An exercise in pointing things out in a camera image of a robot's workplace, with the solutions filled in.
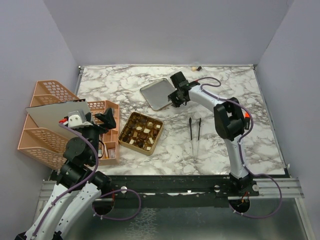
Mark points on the peach desk organizer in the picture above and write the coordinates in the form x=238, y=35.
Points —
x=110, y=147

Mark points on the gold chocolate box tray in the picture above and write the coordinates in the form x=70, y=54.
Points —
x=140, y=143

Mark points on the brown chocolate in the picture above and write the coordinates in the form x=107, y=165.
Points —
x=155, y=132

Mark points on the orange black marker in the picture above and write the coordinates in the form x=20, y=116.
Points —
x=247, y=120

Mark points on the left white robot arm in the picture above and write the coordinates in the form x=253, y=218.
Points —
x=79, y=182

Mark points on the peach mesh file rack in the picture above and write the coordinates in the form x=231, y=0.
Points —
x=42, y=138

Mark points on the white board sheet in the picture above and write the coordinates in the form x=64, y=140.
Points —
x=48, y=116

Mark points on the black metal tongs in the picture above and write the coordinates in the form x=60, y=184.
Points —
x=194, y=138

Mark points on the silver tin lid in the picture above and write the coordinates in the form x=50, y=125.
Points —
x=156, y=93

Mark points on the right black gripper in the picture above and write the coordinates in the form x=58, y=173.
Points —
x=176, y=103

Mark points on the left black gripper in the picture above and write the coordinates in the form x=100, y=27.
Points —
x=108, y=120

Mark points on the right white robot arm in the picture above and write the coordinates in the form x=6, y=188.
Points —
x=229, y=123

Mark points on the black mounting rail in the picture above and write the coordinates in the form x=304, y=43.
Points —
x=178, y=191

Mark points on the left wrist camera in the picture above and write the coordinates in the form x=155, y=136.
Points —
x=76, y=119

